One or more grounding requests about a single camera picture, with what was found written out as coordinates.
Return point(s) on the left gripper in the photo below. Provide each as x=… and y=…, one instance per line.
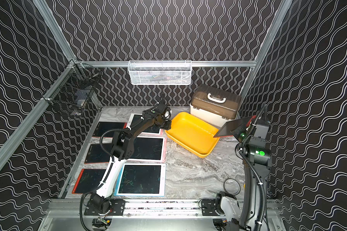
x=164, y=122

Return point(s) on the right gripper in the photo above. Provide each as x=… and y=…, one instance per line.
x=241, y=128

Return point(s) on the yellow storage tray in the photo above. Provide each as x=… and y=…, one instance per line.
x=193, y=134

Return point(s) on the pink white writing tablet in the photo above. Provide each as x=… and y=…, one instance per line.
x=135, y=118
x=149, y=149

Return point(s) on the blue white writing tablet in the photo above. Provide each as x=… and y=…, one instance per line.
x=138, y=179

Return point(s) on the large red writing tablet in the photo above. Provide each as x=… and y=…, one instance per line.
x=88, y=180

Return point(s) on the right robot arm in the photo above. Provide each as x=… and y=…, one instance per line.
x=257, y=162

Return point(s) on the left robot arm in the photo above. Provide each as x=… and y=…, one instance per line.
x=119, y=145

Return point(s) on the brown white storage case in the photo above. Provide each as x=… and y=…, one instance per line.
x=214, y=106

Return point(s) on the adhesive tape roll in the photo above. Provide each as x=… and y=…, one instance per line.
x=232, y=186

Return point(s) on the black wire wall basket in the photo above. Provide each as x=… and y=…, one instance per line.
x=73, y=95

